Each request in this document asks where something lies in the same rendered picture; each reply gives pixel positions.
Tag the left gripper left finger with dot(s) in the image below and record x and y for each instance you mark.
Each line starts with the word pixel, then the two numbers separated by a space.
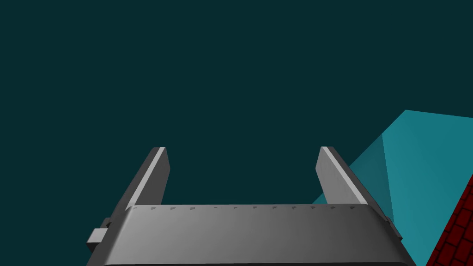
pixel 149 181

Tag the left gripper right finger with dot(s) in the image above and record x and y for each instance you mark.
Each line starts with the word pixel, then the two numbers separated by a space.
pixel 340 181

